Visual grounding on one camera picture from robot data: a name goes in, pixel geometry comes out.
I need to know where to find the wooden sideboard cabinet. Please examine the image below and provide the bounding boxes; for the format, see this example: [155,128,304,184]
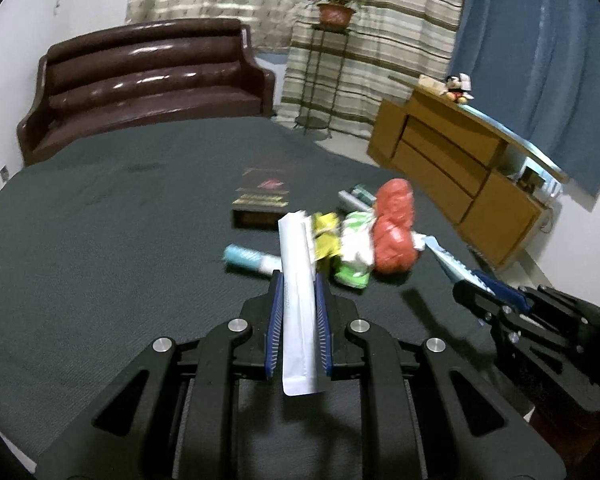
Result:
[367,86,569,269]

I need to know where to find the green white small carton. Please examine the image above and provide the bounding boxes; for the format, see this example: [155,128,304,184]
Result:
[338,184,376,212]

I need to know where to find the black metal plant stand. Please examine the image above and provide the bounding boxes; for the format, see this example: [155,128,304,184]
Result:
[294,24,350,138]

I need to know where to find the blue white striped wrapper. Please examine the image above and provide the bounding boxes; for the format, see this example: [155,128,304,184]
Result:
[422,235,493,294]

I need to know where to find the light blue white tube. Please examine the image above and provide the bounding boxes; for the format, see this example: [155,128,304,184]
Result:
[223,244,283,276]

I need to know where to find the beige striped curtain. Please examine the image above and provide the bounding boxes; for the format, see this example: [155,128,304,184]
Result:
[276,0,464,138]

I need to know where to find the yellow wrapper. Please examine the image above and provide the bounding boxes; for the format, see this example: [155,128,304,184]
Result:
[312,212,341,261]

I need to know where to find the Mickey Mouse plush toy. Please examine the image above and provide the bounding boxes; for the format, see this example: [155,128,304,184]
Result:
[441,73,474,105]

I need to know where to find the dark brown book box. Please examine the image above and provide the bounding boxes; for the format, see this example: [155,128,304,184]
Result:
[232,167,290,231]

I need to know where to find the blue curtain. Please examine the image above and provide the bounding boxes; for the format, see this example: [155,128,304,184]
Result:
[450,0,600,196]

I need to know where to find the red plastic bag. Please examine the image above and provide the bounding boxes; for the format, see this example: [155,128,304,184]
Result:
[373,178,418,274]

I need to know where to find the potted plant terracotta pot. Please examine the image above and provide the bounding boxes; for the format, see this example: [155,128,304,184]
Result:
[308,0,356,30]

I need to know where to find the small items in cabinet shelf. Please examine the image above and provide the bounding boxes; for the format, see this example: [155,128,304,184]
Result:
[514,158,562,204]

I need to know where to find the white paper packet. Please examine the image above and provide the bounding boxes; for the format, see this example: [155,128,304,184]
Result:
[278,210,327,398]

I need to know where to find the green white wrapper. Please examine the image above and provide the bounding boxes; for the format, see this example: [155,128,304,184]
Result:
[334,211,376,290]

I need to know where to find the dark brown leather sofa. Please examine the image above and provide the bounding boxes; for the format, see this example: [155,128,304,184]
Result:
[17,18,275,166]

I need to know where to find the beige box on cabinet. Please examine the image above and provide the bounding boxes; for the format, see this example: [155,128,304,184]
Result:
[417,74,448,96]

